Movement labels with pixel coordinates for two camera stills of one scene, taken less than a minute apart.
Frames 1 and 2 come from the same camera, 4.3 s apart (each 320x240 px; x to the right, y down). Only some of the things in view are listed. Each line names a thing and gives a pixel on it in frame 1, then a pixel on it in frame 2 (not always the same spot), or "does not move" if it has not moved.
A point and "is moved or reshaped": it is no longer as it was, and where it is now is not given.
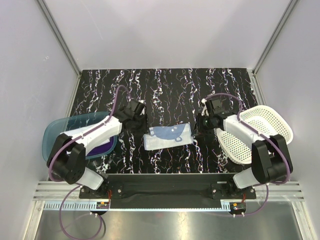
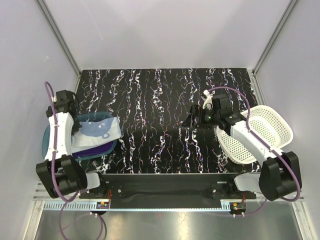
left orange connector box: (102, 205) does not move
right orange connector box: (237, 207) does not move
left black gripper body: (140, 126) → (76, 125)
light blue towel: (167, 136) is moved or reshaped
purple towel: (103, 148) does not move
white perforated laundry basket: (265, 120) does not move
